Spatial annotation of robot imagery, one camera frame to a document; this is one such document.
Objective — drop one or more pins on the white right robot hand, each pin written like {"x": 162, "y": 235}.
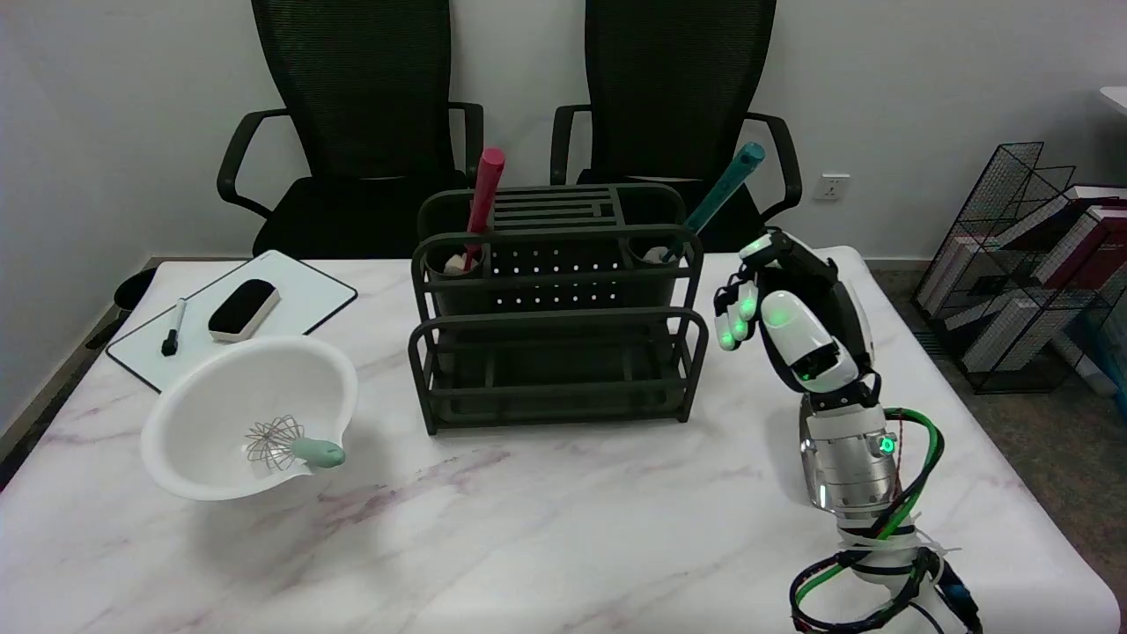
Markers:
{"x": 814, "y": 339}

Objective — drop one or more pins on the pink sponge bottle brush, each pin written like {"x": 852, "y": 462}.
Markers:
{"x": 483, "y": 194}

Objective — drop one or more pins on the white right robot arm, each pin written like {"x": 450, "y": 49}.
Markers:
{"x": 850, "y": 475}

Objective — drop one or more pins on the teal bottle brush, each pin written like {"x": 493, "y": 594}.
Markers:
{"x": 724, "y": 192}

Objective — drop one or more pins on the white book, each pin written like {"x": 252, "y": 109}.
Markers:
{"x": 1004, "y": 330}

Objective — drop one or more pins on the dark green dish rack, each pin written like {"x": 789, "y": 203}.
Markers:
{"x": 555, "y": 291}

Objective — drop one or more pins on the black mesh office chair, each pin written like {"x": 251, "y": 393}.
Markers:
{"x": 678, "y": 88}
{"x": 352, "y": 97}

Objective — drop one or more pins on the dark maroon book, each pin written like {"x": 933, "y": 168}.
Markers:
{"x": 1096, "y": 242}

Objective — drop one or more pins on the white table corner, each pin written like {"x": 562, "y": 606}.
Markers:
{"x": 1116, "y": 97}

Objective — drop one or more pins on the small white whiteboard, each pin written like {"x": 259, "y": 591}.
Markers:
{"x": 299, "y": 295}

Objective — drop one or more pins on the black whiteboard eraser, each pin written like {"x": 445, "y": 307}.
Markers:
{"x": 242, "y": 308}

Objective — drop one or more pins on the white plastic mixing bowl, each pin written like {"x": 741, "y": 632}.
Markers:
{"x": 220, "y": 396}

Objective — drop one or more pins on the black whiteboard marker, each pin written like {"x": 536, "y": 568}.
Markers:
{"x": 173, "y": 330}

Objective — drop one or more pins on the white wall power outlet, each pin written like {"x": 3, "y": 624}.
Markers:
{"x": 831, "y": 187}

